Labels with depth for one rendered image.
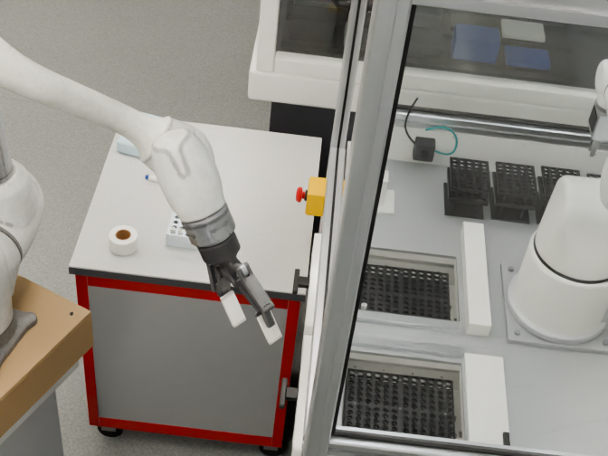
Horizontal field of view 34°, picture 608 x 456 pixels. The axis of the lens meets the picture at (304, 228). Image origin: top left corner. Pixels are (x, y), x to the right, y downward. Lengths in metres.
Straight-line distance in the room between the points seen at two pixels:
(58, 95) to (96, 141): 2.29
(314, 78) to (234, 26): 1.92
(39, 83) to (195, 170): 0.30
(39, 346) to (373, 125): 1.11
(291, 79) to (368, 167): 1.58
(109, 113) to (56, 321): 0.55
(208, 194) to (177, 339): 0.92
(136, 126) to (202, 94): 2.42
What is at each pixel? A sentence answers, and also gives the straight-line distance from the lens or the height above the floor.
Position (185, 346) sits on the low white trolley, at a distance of 2.64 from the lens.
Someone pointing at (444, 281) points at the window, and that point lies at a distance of 1.47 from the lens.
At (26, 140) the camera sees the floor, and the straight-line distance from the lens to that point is 4.08.
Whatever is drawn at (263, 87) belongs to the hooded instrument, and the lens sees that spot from 2.89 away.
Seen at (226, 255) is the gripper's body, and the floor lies 1.24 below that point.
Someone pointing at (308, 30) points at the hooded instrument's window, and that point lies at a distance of 2.80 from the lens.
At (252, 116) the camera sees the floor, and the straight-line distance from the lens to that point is 4.20.
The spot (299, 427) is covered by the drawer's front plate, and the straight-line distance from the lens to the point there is 1.97.
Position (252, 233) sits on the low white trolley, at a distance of 2.56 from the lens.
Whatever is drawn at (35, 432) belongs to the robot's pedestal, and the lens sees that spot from 2.41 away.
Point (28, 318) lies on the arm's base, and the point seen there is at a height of 0.89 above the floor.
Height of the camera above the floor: 2.53
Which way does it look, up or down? 43 degrees down
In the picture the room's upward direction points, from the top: 7 degrees clockwise
